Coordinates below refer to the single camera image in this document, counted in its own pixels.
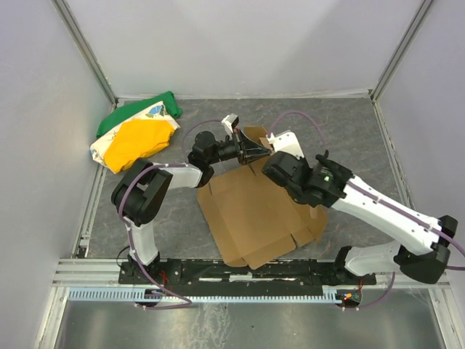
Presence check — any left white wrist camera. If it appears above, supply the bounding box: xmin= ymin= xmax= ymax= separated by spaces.
xmin=221 ymin=113 xmax=239 ymax=135

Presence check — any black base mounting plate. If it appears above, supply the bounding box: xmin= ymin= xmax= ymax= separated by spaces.
xmin=118 ymin=257 xmax=377 ymax=297

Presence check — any aluminium front rail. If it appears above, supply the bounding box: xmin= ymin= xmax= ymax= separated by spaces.
xmin=52 ymin=259 xmax=450 ymax=289

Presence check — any light blue cable duct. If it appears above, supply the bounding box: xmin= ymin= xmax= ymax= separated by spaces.
xmin=68 ymin=283 xmax=341 ymax=304

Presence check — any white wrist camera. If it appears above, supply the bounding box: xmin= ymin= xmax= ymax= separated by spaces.
xmin=267 ymin=130 xmax=304 ymax=159
xmin=221 ymin=113 xmax=239 ymax=135

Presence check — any yellow white patterned cloth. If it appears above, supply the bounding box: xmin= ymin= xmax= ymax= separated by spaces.
xmin=90 ymin=102 xmax=179 ymax=174

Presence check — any right aluminium frame post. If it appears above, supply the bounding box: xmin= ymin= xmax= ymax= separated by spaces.
xmin=370 ymin=0 xmax=435 ymax=103

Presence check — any left aluminium frame post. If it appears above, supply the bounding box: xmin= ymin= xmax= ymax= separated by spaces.
xmin=51 ymin=0 xmax=118 ymax=106

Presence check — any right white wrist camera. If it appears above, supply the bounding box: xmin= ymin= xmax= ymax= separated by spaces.
xmin=267 ymin=130 xmax=304 ymax=159

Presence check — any aluminium frame post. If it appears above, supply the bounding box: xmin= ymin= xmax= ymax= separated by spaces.
xmin=370 ymin=0 xmax=435 ymax=103
xmin=51 ymin=0 xmax=118 ymax=106

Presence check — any brown cardboard box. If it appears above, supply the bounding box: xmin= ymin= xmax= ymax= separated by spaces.
xmin=196 ymin=126 xmax=328 ymax=270

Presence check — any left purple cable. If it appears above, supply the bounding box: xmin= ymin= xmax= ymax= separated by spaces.
xmin=119 ymin=119 xmax=226 ymax=310

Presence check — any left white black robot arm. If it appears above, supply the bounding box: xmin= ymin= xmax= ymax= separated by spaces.
xmin=111 ymin=129 xmax=271 ymax=268

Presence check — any green cloth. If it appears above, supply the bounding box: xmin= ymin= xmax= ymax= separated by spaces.
xmin=96 ymin=90 xmax=183 ymax=138

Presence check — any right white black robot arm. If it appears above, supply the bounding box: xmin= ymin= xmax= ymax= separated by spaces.
xmin=262 ymin=151 xmax=458 ymax=284

